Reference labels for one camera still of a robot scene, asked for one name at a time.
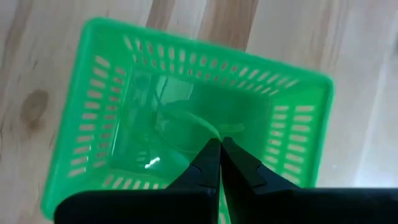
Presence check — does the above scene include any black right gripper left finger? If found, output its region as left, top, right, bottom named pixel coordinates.
left=54, top=138, right=223, bottom=224

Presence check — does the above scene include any green rubber band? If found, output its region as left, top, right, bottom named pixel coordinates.
left=155, top=108, right=247, bottom=144

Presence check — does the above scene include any green plastic basket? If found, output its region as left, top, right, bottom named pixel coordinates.
left=40, top=17, right=335, bottom=224

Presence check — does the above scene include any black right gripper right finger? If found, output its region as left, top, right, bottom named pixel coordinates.
left=220, top=137, right=398, bottom=224

